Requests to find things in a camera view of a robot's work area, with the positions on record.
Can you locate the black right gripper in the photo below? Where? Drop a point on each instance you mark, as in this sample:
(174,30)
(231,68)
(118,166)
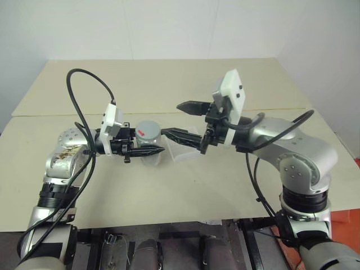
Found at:
(215,132)

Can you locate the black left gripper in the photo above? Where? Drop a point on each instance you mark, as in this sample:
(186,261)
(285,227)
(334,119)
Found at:
(123,140)

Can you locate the clear plastic jar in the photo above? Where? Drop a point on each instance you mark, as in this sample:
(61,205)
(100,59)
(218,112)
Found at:
(152,161)

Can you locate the clear jar with grey lid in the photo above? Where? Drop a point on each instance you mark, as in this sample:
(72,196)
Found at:
(150,133)

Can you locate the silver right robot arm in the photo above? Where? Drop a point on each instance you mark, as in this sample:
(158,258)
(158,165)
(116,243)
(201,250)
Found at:
(303,152)

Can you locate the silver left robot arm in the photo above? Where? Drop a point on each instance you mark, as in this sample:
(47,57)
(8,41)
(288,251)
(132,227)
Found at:
(59,166)

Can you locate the clear plastic box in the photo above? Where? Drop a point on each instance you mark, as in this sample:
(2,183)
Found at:
(183,154)

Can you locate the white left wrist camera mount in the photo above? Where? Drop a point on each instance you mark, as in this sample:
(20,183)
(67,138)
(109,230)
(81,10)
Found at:
(108,126)

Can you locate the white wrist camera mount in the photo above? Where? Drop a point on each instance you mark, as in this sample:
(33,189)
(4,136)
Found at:
(108,126)
(233,90)

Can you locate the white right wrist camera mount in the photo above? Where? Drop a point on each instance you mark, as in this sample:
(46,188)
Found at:
(233,90)

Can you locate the black metal frame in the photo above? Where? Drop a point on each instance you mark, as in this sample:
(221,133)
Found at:
(174,234)

